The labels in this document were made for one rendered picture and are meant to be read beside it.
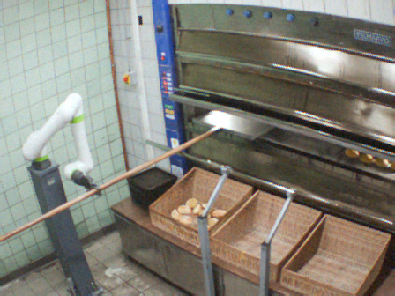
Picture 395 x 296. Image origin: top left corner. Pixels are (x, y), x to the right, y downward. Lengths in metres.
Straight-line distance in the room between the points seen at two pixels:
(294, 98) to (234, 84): 0.47
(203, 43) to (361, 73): 1.21
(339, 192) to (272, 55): 0.91
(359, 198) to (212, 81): 1.28
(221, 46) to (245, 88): 0.31
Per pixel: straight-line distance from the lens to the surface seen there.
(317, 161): 2.72
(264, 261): 2.45
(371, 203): 2.62
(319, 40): 2.47
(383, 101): 2.34
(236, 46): 2.86
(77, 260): 3.41
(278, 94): 2.74
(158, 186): 3.41
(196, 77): 3.19
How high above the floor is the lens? 2.38
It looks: 24 degrees down
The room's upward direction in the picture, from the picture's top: 6 degrees counter-clockwise
